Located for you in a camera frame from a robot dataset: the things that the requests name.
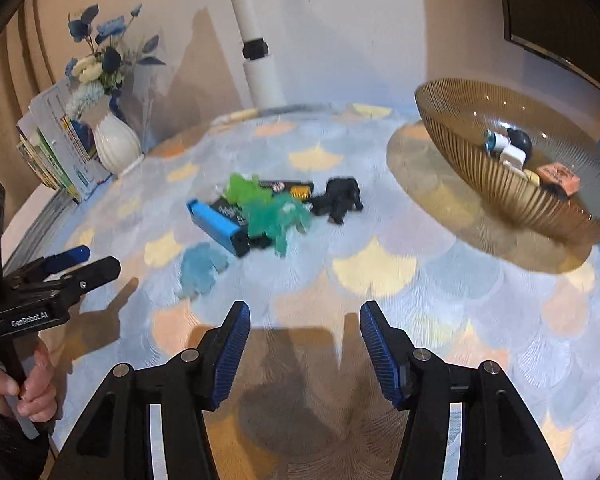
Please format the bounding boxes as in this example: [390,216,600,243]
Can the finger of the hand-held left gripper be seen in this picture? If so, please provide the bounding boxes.
[2,245,91,283]
[10,256,122,306]

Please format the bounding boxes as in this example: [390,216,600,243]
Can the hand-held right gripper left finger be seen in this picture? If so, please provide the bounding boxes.
[55,301,252,480]

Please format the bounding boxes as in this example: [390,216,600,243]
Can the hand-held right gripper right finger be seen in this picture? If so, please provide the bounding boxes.
[359,301,563,480]

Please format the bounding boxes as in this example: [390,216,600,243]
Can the blue highlighter pen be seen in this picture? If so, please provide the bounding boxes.
[186,199,251,259]

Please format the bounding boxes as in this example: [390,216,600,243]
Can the green jelly toy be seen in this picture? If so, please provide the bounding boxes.
[223,172,271,211]

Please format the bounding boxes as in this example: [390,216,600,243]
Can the white charger plug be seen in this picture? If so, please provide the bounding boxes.
[500,145,527,173]

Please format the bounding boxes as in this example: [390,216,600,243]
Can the amber ribbed glass bowl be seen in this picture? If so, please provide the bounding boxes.
[414,78,600,245]

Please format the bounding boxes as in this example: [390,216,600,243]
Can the person's left forearm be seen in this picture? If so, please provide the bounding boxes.
[0,395,48,480]

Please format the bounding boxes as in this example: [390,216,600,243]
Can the person's left hand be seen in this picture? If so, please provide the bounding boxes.
[0,340,57,417]

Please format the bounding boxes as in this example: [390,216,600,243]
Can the light blue jelly toy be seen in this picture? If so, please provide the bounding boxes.
[176,242,230,301]

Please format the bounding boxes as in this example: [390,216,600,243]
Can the row of books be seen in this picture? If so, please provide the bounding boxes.
[16,80,112,203]

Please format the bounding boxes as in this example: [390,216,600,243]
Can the white ribbed vase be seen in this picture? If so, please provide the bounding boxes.
[94,112,143,176]

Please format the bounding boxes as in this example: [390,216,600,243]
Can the teal jelly toy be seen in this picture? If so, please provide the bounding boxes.
[242,195,313,258]

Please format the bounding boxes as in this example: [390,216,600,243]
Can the black-haired toy figure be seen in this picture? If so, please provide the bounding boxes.
[310,176,365,226]

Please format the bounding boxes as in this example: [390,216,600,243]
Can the blue and white artificial flowers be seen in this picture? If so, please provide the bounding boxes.
[64,4,167,118]

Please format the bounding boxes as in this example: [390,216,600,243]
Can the beige curtain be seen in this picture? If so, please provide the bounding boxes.
[0,0,81,171]

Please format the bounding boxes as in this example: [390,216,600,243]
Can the white pole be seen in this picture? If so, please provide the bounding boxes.
[220,0,285,108]

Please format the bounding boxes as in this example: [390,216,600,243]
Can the black pole clamp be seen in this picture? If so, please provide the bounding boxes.
[242,37,270,62]

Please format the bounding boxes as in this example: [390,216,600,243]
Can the dark wall screen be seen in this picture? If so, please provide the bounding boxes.
[495,0,600,96]

